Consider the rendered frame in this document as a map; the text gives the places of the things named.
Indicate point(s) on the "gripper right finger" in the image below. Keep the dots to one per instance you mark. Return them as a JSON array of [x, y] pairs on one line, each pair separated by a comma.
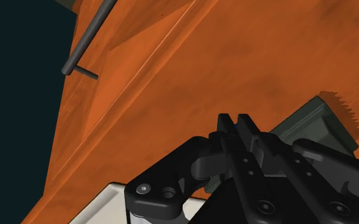
[[309, 173]]

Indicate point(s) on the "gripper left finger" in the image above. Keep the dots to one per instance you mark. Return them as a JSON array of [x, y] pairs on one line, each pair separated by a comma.
[[167, 186]]

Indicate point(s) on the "small blue object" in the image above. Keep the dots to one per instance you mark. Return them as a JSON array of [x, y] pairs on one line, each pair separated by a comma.
[[235, 126]]

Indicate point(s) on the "dark green box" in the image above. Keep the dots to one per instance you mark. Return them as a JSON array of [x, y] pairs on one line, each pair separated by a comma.
[[316, 124]]

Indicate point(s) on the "white tray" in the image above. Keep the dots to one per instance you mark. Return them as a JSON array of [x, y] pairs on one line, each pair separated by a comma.
[[105, 204]]

